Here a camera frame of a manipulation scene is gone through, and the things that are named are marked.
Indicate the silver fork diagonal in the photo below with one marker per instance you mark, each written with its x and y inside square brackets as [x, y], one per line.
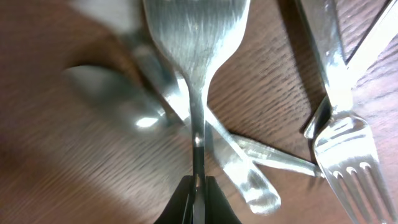
[377, 38]

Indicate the small silver spoon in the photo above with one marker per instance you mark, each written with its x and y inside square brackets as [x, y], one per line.
[141, 113]

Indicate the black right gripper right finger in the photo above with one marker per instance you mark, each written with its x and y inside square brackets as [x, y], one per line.
[217, 207]

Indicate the silver fork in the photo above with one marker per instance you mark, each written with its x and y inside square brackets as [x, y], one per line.
[197, 37]

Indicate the silver fork tines down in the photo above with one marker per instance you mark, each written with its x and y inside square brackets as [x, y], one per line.
[344, 148]

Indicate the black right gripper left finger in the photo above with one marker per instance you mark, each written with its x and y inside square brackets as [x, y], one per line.
[175, 210]

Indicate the silver metal tongs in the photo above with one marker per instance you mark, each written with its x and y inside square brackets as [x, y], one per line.
[128, 20]

